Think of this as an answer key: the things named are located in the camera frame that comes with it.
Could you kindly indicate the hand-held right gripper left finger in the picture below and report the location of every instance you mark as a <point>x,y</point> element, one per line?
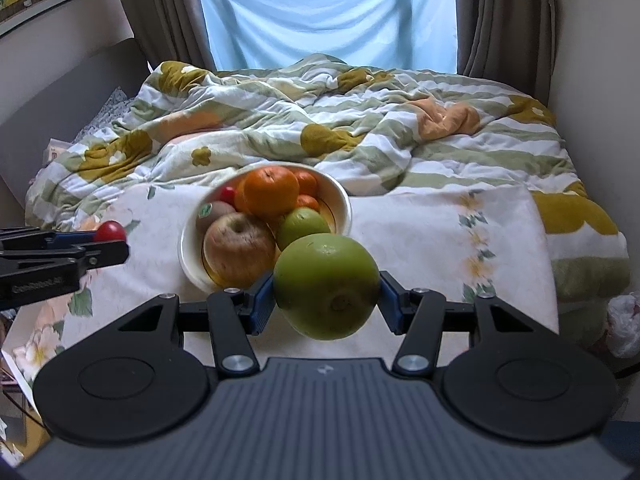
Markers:
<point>262,305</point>

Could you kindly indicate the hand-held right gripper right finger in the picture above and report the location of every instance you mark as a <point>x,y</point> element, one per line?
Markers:
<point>390,302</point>

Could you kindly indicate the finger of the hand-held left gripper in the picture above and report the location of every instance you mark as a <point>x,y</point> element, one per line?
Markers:
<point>75,238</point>
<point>107,254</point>

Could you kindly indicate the red cherry tomato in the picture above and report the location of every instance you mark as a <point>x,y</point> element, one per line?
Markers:
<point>228,194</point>
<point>112,230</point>

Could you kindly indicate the red yellow apple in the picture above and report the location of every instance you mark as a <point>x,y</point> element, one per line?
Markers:
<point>237,247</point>

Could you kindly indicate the green apple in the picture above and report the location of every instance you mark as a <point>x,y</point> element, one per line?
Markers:
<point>325,280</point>
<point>302,225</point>

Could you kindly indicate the brown kiwi with green sticker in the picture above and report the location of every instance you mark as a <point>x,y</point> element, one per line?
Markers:
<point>212,215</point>

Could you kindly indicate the cream ceramic bowl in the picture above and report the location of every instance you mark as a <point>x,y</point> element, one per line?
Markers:
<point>336,205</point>

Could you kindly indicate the small mandarin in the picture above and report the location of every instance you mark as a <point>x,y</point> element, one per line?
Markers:
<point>307,182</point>
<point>308,202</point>

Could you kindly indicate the large orange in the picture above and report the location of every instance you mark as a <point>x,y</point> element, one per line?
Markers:
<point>270,191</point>

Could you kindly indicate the white floral cloth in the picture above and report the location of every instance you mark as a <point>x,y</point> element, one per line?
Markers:
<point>425,240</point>

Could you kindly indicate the white carton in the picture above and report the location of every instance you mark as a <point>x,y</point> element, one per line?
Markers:
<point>56,152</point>

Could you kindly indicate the blue patterned bed sheet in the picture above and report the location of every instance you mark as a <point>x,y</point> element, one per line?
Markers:
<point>107,112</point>

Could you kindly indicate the grey headboard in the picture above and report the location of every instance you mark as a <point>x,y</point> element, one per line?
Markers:
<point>60,95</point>

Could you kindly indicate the floral striped duvet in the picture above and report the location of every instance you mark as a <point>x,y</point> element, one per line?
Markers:
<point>350,110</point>

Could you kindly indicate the white plastic bag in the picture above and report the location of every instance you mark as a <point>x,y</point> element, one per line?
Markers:
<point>625,325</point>

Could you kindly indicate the brown curtain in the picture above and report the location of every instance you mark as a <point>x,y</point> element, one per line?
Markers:
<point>165,10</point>
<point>505,25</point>

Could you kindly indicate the light blue window cloth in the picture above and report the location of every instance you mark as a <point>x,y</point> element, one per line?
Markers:
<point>325,10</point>

